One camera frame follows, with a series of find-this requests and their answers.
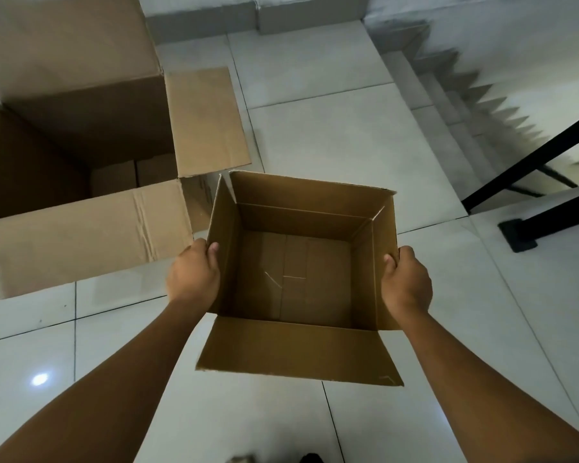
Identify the person's right hand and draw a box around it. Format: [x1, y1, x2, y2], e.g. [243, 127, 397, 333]
[380, 246, 433, 322]

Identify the person's left hand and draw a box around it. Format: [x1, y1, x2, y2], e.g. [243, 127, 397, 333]
[166, 238, 222, 306]

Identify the small cardboard box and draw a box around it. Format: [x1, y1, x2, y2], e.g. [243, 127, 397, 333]
[196, 170, 404, 387]

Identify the person's left forearm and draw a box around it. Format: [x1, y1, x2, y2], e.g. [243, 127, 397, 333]
[0, 300, 218, 463]

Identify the person's right forearm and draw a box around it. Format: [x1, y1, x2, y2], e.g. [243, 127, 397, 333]
[397, 308, 579, 463]

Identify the black metal stair railing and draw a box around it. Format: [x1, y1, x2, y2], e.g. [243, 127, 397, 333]
[462, 107, 579, 253]

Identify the large open cardboard box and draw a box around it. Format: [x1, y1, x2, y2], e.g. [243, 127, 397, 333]
[0, 0, 252, 300]

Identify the grey concrete staircase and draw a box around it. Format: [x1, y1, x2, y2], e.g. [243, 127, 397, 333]
[364, 14, 579, 215]

